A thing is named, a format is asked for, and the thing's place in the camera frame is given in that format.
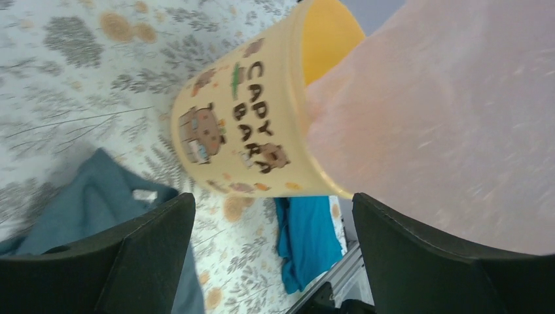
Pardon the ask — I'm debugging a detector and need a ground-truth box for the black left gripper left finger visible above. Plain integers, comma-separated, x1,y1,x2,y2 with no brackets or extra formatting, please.
1,193,196,313

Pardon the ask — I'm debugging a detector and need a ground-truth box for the floral table mat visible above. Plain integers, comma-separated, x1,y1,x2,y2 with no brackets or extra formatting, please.
1,1,326,313

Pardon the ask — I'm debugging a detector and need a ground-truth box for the yellow plastic trash bin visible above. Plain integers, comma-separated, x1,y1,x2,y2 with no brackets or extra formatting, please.
170,1,365,198

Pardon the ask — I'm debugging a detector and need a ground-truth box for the pink plastic trash bag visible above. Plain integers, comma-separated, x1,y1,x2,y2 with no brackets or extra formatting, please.
307,1,554,255

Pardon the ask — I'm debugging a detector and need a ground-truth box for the bright blue cloth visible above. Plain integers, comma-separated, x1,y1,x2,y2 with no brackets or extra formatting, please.
274,196,343,294

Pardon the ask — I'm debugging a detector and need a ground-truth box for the grey-blue shirt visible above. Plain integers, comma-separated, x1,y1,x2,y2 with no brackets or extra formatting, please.
1,149,205,313

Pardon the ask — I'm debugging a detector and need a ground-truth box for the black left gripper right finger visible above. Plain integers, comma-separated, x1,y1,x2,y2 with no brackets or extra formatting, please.
352,193,554,313

